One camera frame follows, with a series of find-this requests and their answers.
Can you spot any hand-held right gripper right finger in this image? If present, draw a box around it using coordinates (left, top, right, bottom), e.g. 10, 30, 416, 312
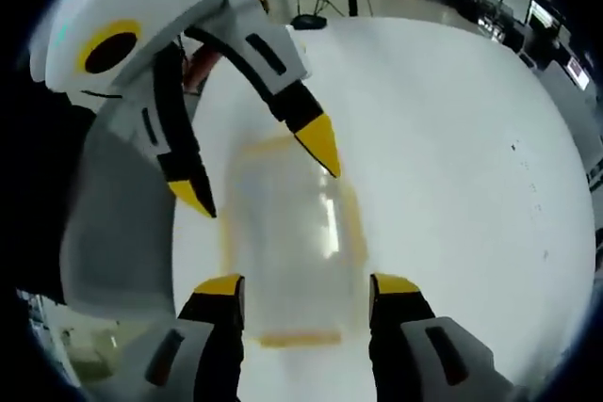
368, 272, 533, 402

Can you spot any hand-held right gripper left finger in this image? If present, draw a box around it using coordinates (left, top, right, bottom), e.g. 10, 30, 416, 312
87, 273, 246, 402

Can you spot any clear plastic container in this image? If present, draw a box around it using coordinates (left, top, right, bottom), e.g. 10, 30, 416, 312
219, 136, 368, 349

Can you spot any black desk stand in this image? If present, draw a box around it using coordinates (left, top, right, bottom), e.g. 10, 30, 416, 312
290, 13, 327, 30

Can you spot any grey mesh chair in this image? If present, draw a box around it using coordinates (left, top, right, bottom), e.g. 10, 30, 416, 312
60, 105, 176, 318

